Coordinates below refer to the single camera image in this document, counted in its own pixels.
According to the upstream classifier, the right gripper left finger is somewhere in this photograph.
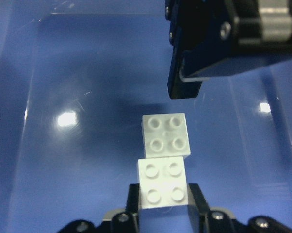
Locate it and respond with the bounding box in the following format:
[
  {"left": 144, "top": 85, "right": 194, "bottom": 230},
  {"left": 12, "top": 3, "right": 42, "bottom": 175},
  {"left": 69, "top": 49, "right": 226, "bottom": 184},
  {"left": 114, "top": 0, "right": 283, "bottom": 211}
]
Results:
[{"left": 125, "top": 183, "right": 141, "bottom": 233}]

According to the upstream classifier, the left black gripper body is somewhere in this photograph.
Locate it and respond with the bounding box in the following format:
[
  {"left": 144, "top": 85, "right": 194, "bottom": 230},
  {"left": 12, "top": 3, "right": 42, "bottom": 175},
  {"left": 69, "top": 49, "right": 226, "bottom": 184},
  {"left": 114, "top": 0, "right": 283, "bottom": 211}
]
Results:
[{"left": 224, "top": 0, "right": 292, "bottom": 57}]

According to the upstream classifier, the blue plastic tray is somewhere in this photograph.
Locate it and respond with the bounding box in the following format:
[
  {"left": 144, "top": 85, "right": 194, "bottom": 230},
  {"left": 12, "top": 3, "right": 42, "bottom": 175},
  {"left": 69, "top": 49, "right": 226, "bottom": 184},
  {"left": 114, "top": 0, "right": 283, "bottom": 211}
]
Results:
[{"left": 0, "top": 0, "right": 292, "bottom": 233}]

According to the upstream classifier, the white block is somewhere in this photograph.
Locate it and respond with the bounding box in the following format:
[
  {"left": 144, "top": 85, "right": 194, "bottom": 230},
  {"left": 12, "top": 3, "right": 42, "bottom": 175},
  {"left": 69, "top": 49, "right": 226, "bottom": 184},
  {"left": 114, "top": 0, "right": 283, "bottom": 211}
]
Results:
[
  {"left": 142, "top": 113, "right": 191, "bottom": 158},
  {"left": 137, "top": 157, "right": 188, "bottom": 209}
]

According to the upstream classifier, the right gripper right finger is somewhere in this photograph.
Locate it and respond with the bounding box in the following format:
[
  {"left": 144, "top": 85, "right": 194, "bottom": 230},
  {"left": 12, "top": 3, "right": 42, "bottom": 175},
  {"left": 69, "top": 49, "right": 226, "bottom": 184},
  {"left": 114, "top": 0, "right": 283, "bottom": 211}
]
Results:
[{"left": 187, "top": 183, "right": 210, "bottom": 233}]

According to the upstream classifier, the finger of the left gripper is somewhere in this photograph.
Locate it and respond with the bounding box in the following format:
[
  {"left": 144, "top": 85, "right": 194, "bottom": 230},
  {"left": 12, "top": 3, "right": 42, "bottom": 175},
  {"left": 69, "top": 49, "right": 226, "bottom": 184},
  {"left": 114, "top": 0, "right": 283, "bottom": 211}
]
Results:
[{"left": 165, "top": 0, "right": 236, "bottom": 99}]

